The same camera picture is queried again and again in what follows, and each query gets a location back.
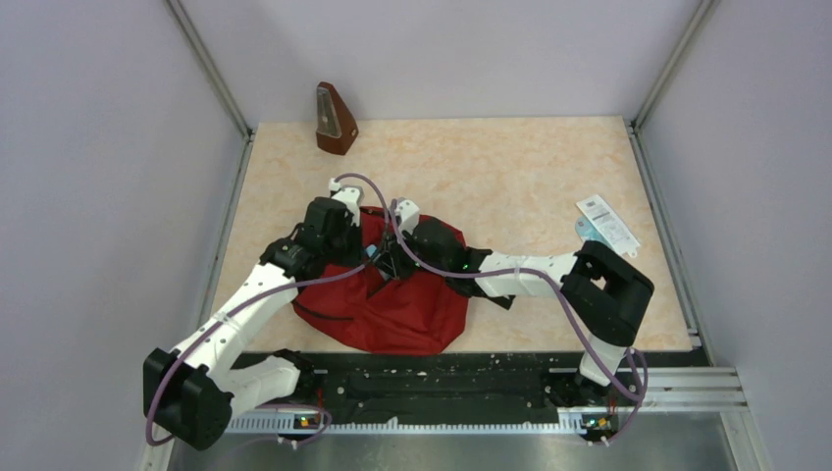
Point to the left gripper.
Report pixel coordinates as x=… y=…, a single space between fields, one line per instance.
x=355 y=232

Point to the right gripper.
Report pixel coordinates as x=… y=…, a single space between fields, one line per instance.
x=392 y=259

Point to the red backpack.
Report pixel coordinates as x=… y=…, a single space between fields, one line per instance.
x=420 y=316

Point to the blue correction tape pack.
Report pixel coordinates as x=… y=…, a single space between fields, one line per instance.
x=586 y=231

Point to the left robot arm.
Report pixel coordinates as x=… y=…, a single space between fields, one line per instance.
x=193 y=390

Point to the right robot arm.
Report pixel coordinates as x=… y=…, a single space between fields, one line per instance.
x=604 y=297

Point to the brown wooden metronome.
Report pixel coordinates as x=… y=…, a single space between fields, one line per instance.
x=336 y=127

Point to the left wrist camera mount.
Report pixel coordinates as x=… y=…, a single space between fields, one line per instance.
x=350 y=195

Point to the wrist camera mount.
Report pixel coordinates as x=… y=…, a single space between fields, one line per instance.
x=350 y=195
x=407 y=214

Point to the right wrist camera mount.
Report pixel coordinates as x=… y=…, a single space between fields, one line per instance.
x=407 y=214

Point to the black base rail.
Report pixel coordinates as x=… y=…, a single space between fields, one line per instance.
x=477 y=389

